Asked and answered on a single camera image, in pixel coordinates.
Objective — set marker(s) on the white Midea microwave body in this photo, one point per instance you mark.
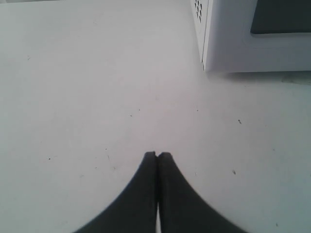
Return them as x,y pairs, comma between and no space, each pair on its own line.
202,12

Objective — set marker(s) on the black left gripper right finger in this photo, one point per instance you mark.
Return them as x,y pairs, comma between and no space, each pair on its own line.
181,209

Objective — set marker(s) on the white microwave oven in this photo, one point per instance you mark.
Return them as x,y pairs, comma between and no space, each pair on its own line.
257,36

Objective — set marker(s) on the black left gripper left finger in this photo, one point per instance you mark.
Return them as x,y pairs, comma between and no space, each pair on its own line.
135,208

